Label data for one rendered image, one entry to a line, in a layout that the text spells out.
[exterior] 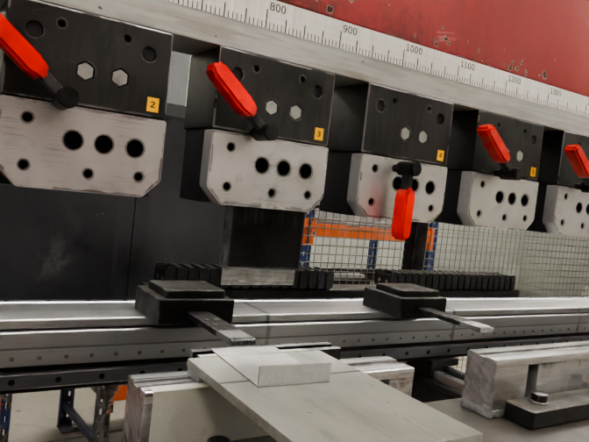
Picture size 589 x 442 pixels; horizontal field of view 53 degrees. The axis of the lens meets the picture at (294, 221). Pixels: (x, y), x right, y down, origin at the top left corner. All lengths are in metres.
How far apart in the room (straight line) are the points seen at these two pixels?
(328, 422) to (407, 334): 0.69
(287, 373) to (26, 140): 0.33
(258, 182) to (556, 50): 0.56
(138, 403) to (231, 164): 0.28
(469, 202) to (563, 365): 0.40
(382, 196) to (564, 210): 0.38
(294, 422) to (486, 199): 0.48
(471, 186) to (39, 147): 0.57
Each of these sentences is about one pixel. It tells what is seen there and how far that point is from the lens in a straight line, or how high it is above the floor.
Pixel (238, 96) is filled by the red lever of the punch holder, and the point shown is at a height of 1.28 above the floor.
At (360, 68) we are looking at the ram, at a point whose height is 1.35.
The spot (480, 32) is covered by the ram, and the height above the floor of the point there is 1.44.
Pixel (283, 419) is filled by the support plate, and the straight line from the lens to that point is 0.54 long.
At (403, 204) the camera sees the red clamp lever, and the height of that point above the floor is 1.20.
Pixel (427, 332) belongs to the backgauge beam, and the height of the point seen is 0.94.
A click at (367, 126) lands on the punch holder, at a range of 0.74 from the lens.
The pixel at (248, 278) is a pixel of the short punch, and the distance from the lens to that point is 0.71.
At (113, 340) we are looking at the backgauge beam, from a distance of 0.92.
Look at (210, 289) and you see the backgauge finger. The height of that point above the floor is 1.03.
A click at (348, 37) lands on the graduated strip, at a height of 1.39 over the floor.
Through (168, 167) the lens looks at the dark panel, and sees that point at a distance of 1.20.
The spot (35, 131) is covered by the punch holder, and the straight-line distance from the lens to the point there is 0.58.
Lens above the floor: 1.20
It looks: 3 degrees down
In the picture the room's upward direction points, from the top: 6 degrees clockwise
